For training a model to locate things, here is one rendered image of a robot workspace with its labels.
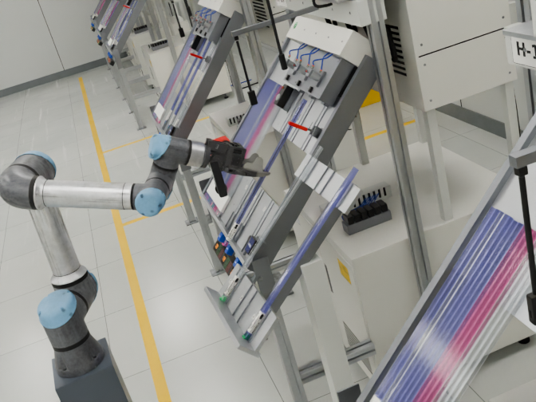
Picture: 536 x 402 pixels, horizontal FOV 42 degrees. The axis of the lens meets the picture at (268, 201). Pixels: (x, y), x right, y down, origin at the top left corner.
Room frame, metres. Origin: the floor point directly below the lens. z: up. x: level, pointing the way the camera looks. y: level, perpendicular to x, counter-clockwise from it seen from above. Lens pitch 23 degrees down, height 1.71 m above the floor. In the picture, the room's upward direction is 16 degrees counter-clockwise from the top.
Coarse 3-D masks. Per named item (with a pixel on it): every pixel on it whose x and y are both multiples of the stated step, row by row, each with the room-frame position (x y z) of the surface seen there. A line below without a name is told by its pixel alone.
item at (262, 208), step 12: (252, 180) 2.20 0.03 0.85; (240, 192) 2.24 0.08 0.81; (264, 192) 2.07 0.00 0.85; (228, 204) 2.28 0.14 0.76; (240, 204) 2.19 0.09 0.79; (252, 204) 2.10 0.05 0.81; (264, 204) 2.02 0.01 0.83; (276, 204) 1.95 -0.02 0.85; (228, 216) 2.22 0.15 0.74; (252, 216) 2.05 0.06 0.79; (264, 216) 1.98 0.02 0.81; (228, 228) 2.16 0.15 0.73; (240, 228) 2.08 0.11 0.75; (252, 228) 2.00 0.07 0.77; (264, 228) 1.93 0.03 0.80; (240, 240) 2.03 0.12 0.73
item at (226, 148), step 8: (208, 144) 1.94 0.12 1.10; (216, 144) 1.94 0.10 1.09; (224, 144) 1.95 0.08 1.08; (232, 144) 1.95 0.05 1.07; (240, 144) 1.98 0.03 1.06; (208, 152) 1.92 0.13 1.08; (216, 152) 1.95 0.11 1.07; (224, 152) 1.94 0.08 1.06; (232, 152) 1.93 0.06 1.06; (240, 152) 1.94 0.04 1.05; (208, 160) 1.92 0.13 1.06; (216, 160) 1.94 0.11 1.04; (224, 160) 1.94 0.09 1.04; (232, 160) 1.94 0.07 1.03; (240, 160) 1.94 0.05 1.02; (224, 168) 1.93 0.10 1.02; (232, 168) 1.93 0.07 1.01
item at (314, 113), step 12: (288, 48) 2.58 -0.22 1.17; (276, 72) 2.56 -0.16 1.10; (288, 84) 2.39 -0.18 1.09; (300, 96) 2.24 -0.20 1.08; (312, 108) 2.11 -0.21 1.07; (324, 108) 2.03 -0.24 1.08; (276, 120) 2.31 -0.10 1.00; (288, 120) 2.21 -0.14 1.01; (300, 120) 2.13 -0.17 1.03; (312, 120) 2.06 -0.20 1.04; (324, 120) 1.99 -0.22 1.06; (300, 132) 2.09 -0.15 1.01; (300, 144) 2.04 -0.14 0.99; (312, 144) 1.97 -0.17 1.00
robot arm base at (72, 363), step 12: (60, 348) 1.83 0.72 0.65; (72, 348) 1.83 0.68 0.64; (84, 348) 1.84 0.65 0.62; (96, 348) 1.87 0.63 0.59; (60, 360) 1.83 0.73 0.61; (72, 360) 1.82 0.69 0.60; (84, 360) 1.82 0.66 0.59; (96, 360) 1.84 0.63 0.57; (60, 372) 1.83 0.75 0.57; (72, 372) 1.81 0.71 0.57; (84, 372) 1.81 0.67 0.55
